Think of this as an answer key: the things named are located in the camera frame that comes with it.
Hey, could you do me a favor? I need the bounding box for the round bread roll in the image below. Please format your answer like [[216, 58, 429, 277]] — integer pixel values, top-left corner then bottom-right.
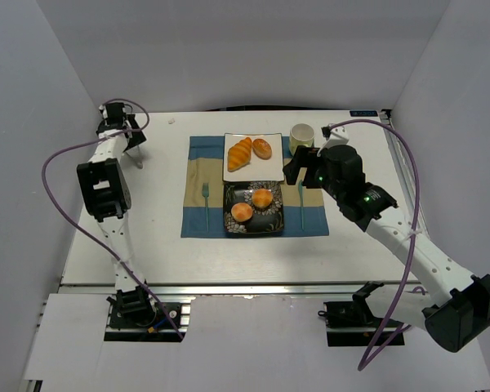
[[252, 189, 274, 209], [231, 203, 253, 223]]

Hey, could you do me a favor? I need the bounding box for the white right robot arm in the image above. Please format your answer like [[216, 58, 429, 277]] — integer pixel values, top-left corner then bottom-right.
[[283, 145, 490, 353]]

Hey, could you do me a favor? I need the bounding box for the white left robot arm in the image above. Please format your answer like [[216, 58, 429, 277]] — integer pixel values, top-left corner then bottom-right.
[[77, 100, 156, 327]]

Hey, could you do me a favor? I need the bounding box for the oval bread roll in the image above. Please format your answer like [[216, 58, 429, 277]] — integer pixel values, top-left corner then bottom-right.
[[252, 138, 272, 160]]

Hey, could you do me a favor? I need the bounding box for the teal knife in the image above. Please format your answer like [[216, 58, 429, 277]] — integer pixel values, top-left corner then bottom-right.
[[297, 180, 305, 231]]

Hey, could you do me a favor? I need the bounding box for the white rectangular plate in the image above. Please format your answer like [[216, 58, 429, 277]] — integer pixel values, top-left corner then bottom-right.
[[223, 133, 283, 182]]

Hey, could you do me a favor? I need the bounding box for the yellow mug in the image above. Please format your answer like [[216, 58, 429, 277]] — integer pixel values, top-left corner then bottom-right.
[[289, 123, 315, 155]]

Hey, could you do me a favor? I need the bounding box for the blue and beige placemat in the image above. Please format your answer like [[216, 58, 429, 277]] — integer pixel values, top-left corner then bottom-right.
[[181, 136, 329, 238]]

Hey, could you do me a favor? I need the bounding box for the orange croissant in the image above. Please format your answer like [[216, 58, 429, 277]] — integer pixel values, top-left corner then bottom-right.
[[227, 137, 252, 172]]

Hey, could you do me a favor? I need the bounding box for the black floral square plate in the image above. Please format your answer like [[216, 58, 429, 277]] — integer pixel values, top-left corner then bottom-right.
[[223, 181, 284, 236]]

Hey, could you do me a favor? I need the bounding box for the teal fork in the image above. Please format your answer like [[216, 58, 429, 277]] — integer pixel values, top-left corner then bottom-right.
[[202, 182, 210, 231]]

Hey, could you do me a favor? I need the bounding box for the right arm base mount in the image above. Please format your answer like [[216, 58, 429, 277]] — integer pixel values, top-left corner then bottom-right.
[[318, 301, 382, 329]]

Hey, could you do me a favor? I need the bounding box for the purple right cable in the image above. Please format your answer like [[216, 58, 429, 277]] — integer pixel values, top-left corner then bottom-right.
[[330, 119, 421, 372]]

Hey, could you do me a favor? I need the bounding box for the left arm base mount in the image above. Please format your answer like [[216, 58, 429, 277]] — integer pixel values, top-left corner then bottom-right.
[[106, 296, 190, 338]]

